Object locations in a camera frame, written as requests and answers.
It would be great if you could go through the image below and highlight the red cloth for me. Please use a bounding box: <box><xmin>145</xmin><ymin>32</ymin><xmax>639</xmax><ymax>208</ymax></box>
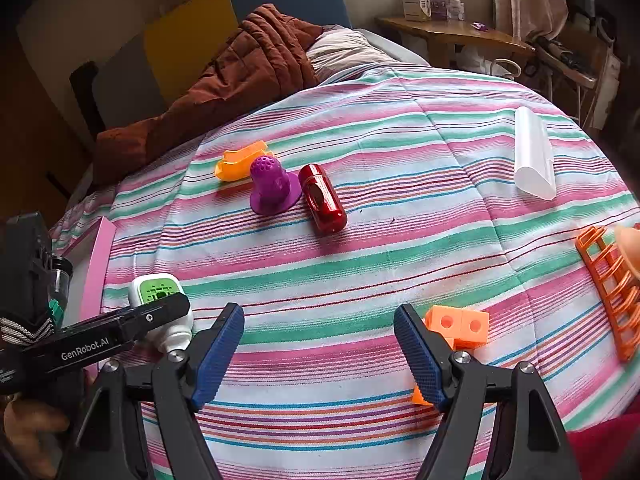
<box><xmin>565</xmin><ymin>412</ymin><xmax>640</xmax><ymax>480</ymax></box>

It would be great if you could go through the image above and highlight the grey yellow blue headboard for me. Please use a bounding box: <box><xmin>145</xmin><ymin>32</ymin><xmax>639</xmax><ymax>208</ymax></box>
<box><xmin>17</xmin><ymin>0</ymin><xmax>352</xmax><ymax>128</ymax></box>

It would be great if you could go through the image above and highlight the white cable loop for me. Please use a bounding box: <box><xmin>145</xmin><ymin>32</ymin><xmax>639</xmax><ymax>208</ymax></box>
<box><xmin>492</xmin><ymin>57</ymin><xmax>524</xmax><ymax>79</ymax></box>

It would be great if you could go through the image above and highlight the purple dotted toy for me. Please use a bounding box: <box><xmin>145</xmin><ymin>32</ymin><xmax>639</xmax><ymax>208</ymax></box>
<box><xmin>250</xmin><ymin>155</ymin><xmax>303</xmax><ymax>215</ymax></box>

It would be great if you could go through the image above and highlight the orange plastic rack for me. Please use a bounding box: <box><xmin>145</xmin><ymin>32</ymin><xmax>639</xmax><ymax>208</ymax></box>
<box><xmin>575</xmin><ymin>226</ymin><xmax>640</xmax><ymax>364</ymax></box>

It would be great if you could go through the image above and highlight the person's left hand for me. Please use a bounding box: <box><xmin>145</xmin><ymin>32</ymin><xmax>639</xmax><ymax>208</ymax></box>
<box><xmin>2</xmin><ymin>399</ymin><xmax>69</xmax><ymax>480</ymax></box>

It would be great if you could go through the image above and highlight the brown quilt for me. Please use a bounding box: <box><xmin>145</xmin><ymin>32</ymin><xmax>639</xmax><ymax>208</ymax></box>
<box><xmin>92</xmin><ymin>4</ymin><xmax>323</xmax><ymax>188</ymax></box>

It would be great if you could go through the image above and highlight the white plastic tube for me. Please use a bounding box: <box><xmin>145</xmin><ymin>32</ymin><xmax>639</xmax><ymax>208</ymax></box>
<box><xmin>514</xmin><ymin>106</ymin><xmax>558</xmax><ymax>201</ymax></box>

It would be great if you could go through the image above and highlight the striped bed sheet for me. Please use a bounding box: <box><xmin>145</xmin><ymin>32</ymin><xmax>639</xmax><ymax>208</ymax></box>
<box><xmin>50</xmin><ymin>64</ymin><xmax>640</xmax><ymax>480</ymax></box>

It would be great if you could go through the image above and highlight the cluttered metal shelf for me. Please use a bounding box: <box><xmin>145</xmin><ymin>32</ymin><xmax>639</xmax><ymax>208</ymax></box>
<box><xmin>530</xmin><ymin>35</ymin><xmax>602</xmax><ymax>127</ymax></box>

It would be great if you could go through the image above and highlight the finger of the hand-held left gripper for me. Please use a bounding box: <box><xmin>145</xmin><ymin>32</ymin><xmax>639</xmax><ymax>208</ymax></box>
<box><xmin>114</xmin><ymin>292</ymin><xmax>191</xmax><ymax>345</ymax></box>

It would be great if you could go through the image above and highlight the pink cardboard box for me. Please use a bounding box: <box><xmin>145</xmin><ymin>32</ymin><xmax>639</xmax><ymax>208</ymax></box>
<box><xmin>80</xmin><ymin>216</ymin><xmax>117</xmax><ymax>376</ymax></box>

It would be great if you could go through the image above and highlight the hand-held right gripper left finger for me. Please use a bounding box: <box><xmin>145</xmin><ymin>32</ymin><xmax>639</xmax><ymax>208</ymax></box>
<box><xmin>60</xmin><ymin>302</ymin><xmax>245</xmax><ymax>480</ymax></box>

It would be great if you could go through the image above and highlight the pale pillow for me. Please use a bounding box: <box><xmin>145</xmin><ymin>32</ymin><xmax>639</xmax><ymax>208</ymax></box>
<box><xmin>305</xmin><ymin>27</ymin><xmax>401</xmax><ymax>84</ymax></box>

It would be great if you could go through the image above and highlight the orange cube block toy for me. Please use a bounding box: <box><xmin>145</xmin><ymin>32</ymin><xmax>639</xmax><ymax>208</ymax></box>
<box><xmin>412</xmin><ymin>305</ymin><xmax>490</xmax><ymax>406</ymax></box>

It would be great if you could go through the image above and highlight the wooden bedside table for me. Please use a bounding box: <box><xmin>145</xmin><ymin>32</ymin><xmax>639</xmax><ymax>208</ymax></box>
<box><xmin>375</xmin><ymin>15</ymin><xmax>536</xmax><ymax>69</ymax></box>

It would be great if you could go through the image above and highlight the red capsule toy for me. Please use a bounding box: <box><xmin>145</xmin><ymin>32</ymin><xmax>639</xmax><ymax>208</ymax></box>
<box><xmin>298</xmin><ymin>164</ymin><xmax>348</xmax><ymax>234</ymax></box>

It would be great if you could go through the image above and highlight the beige curtain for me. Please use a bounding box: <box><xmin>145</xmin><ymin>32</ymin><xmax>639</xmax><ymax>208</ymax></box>
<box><xmin>487</xmin><ymin>0</ymin><xmax>571</xmax><ymax>44</ymax></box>

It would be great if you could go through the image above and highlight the white green toy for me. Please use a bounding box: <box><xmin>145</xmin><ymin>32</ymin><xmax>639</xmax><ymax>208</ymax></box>
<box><xmin>128</xmin><ymin>274</ymin><xmax>195</xmax><ymax>354</ymax></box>

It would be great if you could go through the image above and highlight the orange yellow plastic toy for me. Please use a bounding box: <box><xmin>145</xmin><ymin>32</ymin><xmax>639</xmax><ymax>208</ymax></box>
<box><xmin>215</xmin><ymin>141</ymin><xmax>274</xmax><ymax>183</ymax></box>

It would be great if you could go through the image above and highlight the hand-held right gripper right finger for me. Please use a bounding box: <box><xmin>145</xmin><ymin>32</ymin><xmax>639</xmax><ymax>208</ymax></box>
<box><xmin>394</xmin><ymin>304</ymin><xmax>581</xmax><ymax>480</ymax></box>

